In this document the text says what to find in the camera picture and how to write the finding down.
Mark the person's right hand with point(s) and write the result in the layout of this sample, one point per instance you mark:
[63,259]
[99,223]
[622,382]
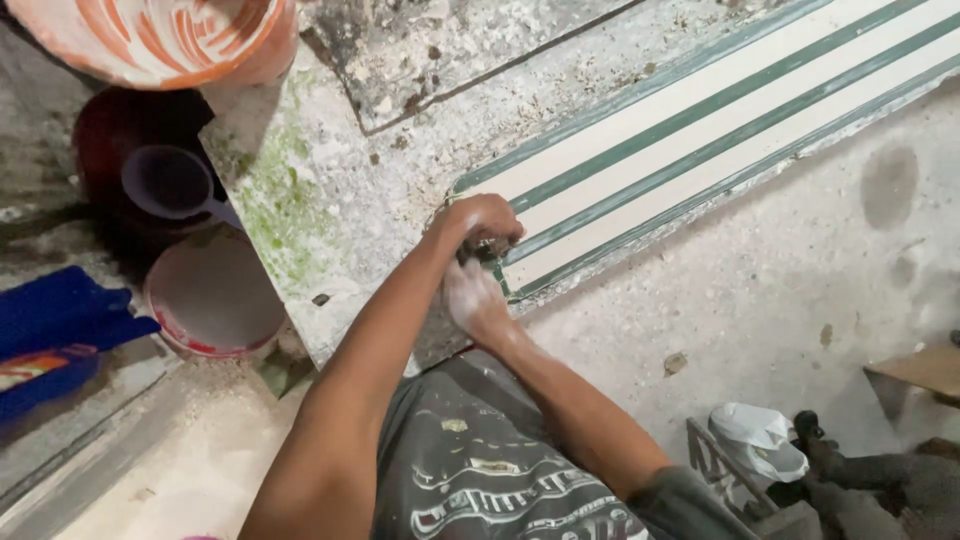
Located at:
[472,304]

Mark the person's left hand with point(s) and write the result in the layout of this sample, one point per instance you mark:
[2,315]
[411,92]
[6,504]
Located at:
[474,217]

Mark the person's left fingers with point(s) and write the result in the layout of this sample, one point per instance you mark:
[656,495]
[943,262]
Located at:
[501,238]

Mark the person's right fingers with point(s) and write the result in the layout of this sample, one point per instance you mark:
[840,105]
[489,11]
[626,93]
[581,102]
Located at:
[466,271]

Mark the small dark scraper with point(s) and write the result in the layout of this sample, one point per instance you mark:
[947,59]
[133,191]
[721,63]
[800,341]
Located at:
[489,250]

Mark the gray dusty slab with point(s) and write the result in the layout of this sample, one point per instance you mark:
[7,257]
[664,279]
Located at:
[442,52]

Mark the dark gray printed shirt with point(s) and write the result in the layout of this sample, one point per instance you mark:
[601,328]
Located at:
[480,472]

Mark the green plastic scrap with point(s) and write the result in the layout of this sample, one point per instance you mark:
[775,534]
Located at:
[283,373]

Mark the green and white striped mould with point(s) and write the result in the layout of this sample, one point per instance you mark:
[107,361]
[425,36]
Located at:
[697,142]

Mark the red-rimmed bucket of white plaster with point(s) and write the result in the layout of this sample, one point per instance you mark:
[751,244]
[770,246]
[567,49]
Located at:
[214,296]

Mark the purple plastic scoop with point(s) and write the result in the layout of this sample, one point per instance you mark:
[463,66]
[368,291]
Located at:
[166,184]

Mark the white plastic bag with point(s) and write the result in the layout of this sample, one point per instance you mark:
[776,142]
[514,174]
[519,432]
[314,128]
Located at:
[757,439]

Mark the dark red bucket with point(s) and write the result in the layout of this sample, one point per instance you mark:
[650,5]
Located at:
[112,131]

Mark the orange and white bucket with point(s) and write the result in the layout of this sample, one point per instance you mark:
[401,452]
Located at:
[161,37]

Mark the brown cardboard piece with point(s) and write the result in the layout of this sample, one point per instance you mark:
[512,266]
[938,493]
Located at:
[916,367]

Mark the blue packet with orange label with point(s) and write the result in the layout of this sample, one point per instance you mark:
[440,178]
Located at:
[41,379]

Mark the dark tool heap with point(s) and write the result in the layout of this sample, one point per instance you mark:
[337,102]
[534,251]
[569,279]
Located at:
[870,480]

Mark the gray metal frame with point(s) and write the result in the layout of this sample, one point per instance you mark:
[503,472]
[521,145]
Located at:
[716,465]

